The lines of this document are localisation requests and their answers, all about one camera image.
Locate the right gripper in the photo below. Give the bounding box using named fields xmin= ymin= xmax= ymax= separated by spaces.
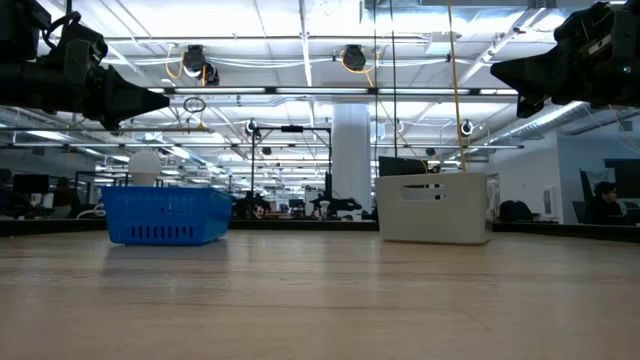
xmin=490 ymin=9 xmax=640 ymax=119

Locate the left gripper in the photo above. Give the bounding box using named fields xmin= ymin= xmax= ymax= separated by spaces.
xmin=29 ymin=39 xmax=170 ymax=131

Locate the white light bulb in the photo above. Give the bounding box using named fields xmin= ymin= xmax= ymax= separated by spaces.
xmin=127 ymin=149 xmax=163 ymax=187

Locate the blue plastic basket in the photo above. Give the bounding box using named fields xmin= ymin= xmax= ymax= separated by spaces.
xmin=99 ymin=185 xmax=235 ymax=246

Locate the black backpack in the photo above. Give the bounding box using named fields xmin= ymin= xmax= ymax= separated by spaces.
xmin=498 ymin=199 xmax=534 ymax=222

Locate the person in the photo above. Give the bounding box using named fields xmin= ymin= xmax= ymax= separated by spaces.
xmin=583 ymin=180 xmax=625 ymax=225

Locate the black monitor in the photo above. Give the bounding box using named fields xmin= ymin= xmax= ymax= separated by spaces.
xmin=378 ymin=155 xmax=430 ymax=177

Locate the grey plastic bin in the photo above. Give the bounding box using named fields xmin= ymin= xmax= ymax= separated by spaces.
xmin=375 ymin=172 xmax=491 ymax=246

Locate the white building column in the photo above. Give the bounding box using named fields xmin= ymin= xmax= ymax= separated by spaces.
xmin=332 ymin=102 xmax=372 ymax=211

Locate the black background robot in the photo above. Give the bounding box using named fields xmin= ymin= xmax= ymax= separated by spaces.
xmin=309 ymin=196 xmax=362 ymax=217

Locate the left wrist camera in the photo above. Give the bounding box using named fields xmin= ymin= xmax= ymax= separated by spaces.
xmin=49 ymin=22 xmax=109 ymax=69

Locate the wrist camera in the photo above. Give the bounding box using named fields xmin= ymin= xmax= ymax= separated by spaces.
xmin=49 ymin=22 xmax=109 ymax=69
xmin=553 ymin=1 xmax=615 ymax=49

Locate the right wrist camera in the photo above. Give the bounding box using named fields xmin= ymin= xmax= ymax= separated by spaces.
xmin=553 ymin=1 xmax=615 ymax=49

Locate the dark wall screen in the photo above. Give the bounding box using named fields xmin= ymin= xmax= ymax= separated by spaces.
xmin=603 ymin=158 xmax=640 ymax=200

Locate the black hanging cable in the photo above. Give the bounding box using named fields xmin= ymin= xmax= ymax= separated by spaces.
xmin=390 ymin=0 xmax=399 ymax=159
xmin=371 ymin=0 xmax=379 ymax=174

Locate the black metal stand frame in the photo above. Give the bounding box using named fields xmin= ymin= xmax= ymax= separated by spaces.
xmin=249 ymin=124 xmax=334 ymax=221

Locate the long ceiling light rail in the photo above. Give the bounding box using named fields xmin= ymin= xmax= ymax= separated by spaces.
xmin=149 ymin=85 xmax=521 ymax=96

